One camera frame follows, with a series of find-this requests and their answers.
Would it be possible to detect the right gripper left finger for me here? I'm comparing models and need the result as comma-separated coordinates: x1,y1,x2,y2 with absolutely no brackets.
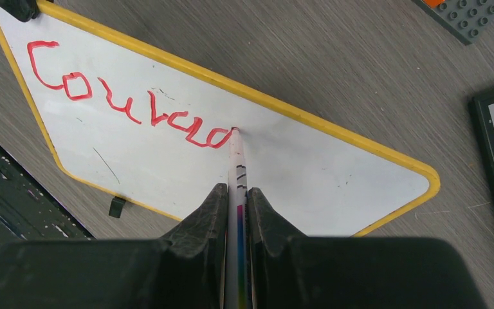
0,183,228,308

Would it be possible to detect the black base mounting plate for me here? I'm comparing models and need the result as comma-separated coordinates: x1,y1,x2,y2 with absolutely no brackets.
0,146,93,248

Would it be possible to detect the orange curved block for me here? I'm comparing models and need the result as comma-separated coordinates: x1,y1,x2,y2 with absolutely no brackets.
423,0,446,8

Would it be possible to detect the red whiteboard marker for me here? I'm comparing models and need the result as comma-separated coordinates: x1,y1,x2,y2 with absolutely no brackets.
224,127,250,308

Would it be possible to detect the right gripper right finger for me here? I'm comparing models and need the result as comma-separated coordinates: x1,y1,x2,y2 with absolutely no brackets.
248,188,486,308

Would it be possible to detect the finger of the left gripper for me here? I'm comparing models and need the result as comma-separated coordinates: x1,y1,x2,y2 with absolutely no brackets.
0,0,41,23

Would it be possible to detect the yellow framed whiteboard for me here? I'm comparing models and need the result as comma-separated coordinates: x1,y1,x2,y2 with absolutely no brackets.
0,1,440,236

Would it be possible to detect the grey lego baseplate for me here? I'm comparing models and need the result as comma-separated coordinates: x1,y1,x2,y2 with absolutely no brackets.
414,0,494,45

